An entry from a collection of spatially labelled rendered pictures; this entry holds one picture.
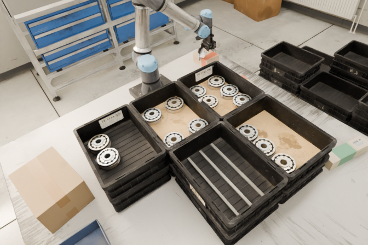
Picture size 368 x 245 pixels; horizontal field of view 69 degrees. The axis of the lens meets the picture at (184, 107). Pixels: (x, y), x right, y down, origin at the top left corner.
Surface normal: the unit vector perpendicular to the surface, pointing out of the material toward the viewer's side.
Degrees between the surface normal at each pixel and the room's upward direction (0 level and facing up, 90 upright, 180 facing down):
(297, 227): 0
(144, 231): 0
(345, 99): 0
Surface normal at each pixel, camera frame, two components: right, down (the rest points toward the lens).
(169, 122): -0.08, -0.72
